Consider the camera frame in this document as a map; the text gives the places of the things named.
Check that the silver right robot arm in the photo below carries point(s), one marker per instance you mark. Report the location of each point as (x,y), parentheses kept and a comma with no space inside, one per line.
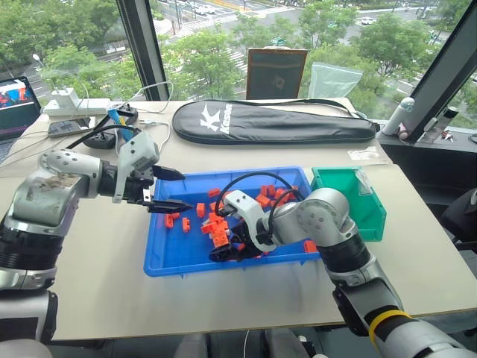
(328,220)

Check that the black plug adapter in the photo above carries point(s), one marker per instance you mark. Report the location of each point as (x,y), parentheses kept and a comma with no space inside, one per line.
(126,112)

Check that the black chair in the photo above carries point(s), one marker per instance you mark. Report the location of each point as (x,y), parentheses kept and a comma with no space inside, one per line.
(462,216)

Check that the orange battery block cluster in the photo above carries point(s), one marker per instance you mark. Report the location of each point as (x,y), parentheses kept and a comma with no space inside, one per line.
(218,231)

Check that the dark window pillar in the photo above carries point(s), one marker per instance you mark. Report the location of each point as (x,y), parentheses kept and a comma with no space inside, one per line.
(143,48)
(443,71)

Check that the green translucent plastic bag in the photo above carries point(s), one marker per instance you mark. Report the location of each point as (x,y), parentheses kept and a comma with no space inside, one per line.
(333,80)

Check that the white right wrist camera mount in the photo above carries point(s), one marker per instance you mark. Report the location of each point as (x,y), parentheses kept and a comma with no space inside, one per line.
(246,209)

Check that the grey rounded shape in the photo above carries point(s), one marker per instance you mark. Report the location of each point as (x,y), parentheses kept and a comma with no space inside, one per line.
(283,343)

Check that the black window ledge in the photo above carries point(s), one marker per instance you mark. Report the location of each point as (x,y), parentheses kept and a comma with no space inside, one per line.
(421,160)

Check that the white charger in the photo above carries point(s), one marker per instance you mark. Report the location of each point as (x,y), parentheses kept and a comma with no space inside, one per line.
(65,97)

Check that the white power strip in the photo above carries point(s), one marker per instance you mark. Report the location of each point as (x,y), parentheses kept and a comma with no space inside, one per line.
(87,107)

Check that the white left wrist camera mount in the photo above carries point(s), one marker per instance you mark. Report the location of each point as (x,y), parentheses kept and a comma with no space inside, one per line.
(138,151)

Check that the yellow band on arm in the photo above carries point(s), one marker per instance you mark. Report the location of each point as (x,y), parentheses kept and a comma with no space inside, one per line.
(387,320)

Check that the blue plastic bin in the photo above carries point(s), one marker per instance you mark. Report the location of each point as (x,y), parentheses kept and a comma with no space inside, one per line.
(175,246)

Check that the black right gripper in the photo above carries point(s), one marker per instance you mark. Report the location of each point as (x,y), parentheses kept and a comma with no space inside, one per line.
(242,234)

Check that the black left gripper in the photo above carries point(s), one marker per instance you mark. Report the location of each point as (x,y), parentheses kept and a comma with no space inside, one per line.
(136,184)

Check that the black racket bag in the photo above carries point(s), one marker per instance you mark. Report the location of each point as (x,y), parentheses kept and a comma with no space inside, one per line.
(272,123)

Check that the green plastic bin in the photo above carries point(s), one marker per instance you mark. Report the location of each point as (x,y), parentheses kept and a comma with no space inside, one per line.
(350,190)

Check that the white bottle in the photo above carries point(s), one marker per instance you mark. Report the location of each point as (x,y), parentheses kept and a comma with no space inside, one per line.
(398,115)

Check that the clear plastic packet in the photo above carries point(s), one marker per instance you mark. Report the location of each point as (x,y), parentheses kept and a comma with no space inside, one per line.
(367,154)

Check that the open laptop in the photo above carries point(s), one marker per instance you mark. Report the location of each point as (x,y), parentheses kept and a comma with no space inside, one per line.
(16,104)

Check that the smartphone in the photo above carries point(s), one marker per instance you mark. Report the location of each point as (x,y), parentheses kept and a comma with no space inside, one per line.
(69,127)

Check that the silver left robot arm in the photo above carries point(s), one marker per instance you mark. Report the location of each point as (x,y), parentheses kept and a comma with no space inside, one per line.
(44,194)

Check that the brown framed board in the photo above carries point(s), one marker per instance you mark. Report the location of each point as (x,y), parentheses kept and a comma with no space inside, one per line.
(276,74)

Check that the blue pen-shaped tool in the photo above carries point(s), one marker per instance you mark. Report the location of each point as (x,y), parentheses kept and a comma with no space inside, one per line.
(120,123)

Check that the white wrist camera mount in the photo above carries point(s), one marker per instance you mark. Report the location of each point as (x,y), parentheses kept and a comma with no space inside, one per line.
(246,209)
(138,151)

